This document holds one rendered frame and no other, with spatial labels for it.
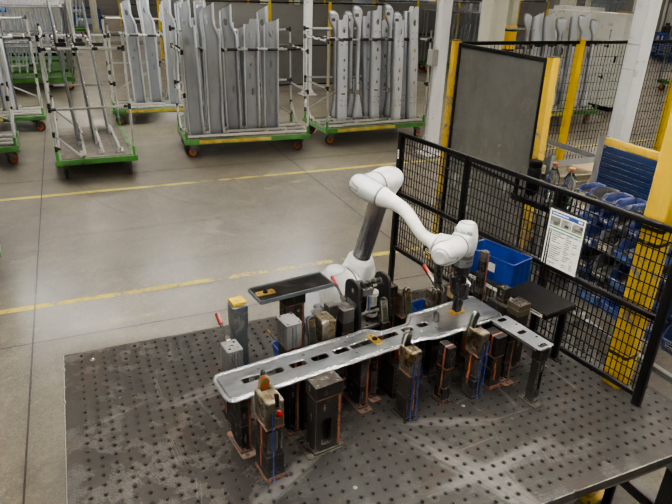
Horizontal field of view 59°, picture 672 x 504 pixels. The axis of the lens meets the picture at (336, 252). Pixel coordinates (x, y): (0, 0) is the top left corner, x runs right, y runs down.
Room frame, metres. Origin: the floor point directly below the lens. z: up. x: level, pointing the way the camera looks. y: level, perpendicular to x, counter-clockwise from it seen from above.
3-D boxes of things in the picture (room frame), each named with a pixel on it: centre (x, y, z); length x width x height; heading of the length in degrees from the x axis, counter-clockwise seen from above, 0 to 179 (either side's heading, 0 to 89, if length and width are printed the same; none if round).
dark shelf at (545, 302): (2.83, -0.84, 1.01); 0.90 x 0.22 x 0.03; 32
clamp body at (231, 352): (2.01, 0.41, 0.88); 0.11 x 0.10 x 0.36; 32
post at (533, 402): (2.19, -0.91, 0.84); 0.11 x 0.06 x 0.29; 32
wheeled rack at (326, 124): (10.27, -0.41, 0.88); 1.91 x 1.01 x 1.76; 116
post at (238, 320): (2.21, 0.41, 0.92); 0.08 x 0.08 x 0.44; 32
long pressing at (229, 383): (2.17, -0.17, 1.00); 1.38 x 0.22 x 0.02; 122
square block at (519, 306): (2.47, -0.88, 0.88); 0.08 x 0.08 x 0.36; 32
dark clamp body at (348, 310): (2.34, -0.05, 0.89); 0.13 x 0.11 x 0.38; 32
